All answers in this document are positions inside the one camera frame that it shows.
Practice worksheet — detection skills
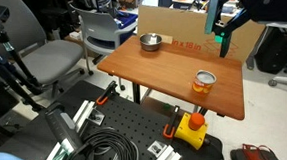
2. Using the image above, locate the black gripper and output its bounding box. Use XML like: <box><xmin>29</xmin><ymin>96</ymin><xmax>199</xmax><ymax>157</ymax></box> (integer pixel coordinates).
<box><xmin>202</xmin><ymin>0</ymin><xmax>287</xmax><ymax>59</ymax></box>

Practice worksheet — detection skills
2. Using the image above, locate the small grey cube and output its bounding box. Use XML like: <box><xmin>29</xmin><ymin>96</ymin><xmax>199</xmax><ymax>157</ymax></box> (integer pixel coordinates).
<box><xmin>149</xmin><ymin>33</ymin><xmax>158</xmax><ymax>46</ymax></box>

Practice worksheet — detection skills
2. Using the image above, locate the silver metal bowl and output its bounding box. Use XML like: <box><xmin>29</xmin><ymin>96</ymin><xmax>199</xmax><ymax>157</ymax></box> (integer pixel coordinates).
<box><xmin>138</xmin><ymin>32</ymin><xmax>164</xmax><ymax>53</ymax></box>

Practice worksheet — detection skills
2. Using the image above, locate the brown cardboard box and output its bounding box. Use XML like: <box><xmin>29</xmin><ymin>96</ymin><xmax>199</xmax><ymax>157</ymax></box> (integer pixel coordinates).
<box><xmin>135</xmin><ymin>0</ymin><xmax>269</xmax><ymax>70</ymax></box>

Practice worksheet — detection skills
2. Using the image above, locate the orange tin can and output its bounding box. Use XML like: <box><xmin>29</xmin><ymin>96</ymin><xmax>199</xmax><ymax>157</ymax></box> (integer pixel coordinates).
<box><xmin>191</xmin><ymin>69</ymin><xmax>218</xmax><ymax>96</ymax></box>

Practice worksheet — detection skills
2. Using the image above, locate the black office chair white base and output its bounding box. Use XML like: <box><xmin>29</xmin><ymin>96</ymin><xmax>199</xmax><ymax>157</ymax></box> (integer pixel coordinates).
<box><xmin>242</xmin><ymin>19</ymin><xmax>287</xmax><ymax>120</ymax></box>

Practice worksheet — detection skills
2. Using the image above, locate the blue plastic bin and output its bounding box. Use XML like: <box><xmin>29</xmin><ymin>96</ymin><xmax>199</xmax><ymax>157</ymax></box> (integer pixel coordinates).
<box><xmin>113</xmin><ymin>9</ymin><xmax>140</xmax><ymax>30</ymax></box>

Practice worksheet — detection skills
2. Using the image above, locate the black table leg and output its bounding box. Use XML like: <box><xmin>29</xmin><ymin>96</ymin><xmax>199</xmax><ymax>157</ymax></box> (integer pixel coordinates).
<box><xmin>132</xmin><ymin>82</ymin><xmax>143</xmax><ymax>106</ymax></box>

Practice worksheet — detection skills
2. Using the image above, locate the yellow emergency stop red button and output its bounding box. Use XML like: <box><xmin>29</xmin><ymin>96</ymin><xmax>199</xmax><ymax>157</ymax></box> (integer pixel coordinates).
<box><xmin>172</xmin><ymin>110</ymin><xmax>212</xmax><ymax>152</ymax></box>

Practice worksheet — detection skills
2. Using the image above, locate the orange black clamp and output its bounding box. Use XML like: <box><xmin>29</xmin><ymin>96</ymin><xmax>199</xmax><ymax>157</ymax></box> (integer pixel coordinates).
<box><xmin>94</xmin><ymin>80</ymin><xmax>120</xmax><ymax>107</ymax></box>
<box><xmin>160</xmin><ymin>105</ymin><xmax>183</xmax><ymax>140</ymax></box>

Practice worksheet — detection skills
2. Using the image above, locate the white plastic chair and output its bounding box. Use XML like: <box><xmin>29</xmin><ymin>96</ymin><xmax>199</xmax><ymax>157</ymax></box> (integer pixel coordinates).
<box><xmin>69</xmin><ymin>0</ymin><xmax>141</xmax><ymax>77</ymax></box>

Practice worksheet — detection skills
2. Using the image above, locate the red black bag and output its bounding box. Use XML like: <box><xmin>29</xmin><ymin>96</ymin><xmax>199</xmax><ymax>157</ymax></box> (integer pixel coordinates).
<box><xmin>229</xmin><ymin>141</ymin><xmax>281</xmax><ymax>160</ymax></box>

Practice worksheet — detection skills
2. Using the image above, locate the grey padded office chair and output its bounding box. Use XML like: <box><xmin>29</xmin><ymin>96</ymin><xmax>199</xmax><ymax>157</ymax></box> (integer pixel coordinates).
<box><xmin>0</xmin><ymin>0</ymin><xmax>87</xmax><ymax>102</ymax></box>

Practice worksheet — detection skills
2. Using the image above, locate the black power supply box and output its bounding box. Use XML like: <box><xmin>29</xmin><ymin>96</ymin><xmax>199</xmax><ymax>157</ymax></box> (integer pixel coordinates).
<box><xmin>43</xmin><ymin>105</ymin><xmax>86</xmax><ymax>154</ymax></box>

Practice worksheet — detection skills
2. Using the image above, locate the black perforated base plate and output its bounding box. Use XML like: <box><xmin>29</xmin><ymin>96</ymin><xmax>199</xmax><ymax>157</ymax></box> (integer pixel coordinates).
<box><xmin>23</xmin><ymin>71</ymin><xmax>226</xmax><ymax>160</ymax></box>

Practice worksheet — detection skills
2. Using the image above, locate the white aluminium rail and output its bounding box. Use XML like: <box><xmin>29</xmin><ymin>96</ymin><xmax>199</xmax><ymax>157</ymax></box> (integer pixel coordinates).
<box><xmin>145</xmin><ymin>143</ymin><xmax>183</xmax><ymax>160</ymax></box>
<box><xmin>39</xmin><ymin>99</ymin><xmax>100</xmax><ymax>160</ymax></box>

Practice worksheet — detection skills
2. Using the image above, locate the black coiled cable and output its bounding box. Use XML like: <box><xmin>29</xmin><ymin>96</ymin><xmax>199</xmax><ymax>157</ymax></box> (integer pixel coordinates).
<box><xmin>66</xmin><ymin>124</ymin><xmax>141</xmax><ymax>160</ymax></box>

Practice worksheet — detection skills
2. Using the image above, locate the black camera tripod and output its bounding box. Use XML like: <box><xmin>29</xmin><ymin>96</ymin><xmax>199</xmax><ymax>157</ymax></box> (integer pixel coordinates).
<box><xmin>0</xmin><ymin>0</ymin><xmax>47</xmax><ymax>116</ymax></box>

